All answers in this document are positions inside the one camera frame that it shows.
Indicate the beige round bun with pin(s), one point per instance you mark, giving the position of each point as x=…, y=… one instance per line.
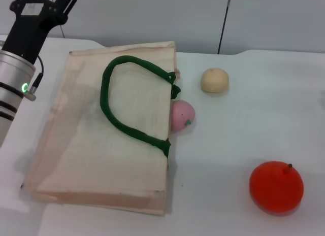
x=214, y=80

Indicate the orange persimmon toy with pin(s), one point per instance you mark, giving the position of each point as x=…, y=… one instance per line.
x=275, y=187

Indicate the thin black vertical rod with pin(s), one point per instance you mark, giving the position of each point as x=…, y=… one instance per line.
x=223, y=25

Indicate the pink peach toy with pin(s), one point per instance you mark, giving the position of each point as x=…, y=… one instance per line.
x=181, y=116

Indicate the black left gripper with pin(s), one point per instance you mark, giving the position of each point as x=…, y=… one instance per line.
x=28, y=33

